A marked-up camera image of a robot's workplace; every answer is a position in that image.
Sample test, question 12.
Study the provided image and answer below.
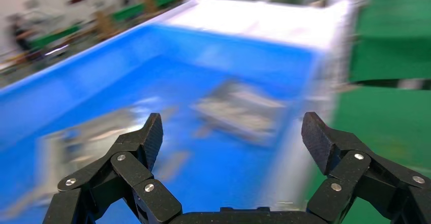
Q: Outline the flat stamped metal plate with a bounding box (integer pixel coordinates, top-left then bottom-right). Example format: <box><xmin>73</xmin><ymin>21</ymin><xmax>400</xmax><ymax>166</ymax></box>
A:
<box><xmin>190</xmin><ymin>80</ymin><xmax>289</xmax><ymax>146</ymax></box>

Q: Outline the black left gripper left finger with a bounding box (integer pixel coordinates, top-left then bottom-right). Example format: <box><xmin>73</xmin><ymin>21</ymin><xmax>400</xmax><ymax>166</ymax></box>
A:
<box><xmin>44</xmin><ymin>113</ymin><xmax>182</xmax><ymax>224</ymax></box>

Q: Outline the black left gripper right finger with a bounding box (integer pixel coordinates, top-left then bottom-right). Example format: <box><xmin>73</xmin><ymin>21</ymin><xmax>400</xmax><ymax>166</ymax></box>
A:
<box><xmin>301</xmin><ymin>111</ymin><xmax>431</xmax><ymax>224</ymax></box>

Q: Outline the grey tape strip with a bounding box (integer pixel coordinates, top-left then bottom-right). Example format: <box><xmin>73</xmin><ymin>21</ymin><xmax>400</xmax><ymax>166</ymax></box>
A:
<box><xmin>155</xmin><ymin>150</ymin><xmax>191</xmax><ymax>183</ymax></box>
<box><xmin>194</xmin><ymin>124</ymin><xmax>217</xmax><ymax>140</ymax></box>

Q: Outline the stamped sheet metal plate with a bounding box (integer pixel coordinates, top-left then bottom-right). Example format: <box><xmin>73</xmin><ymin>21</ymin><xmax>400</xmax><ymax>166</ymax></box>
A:
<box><xmin>35</xmin><ymin>106</ymin><xmax>152</xmax><ymax>173</ymax></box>

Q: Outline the blue plastic bin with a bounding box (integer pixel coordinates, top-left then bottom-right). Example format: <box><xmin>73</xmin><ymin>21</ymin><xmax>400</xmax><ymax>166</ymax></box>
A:
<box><xmin>0</xmin><ymin>24</ymin><xmax>324</xmax><ymax>224</ymax></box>

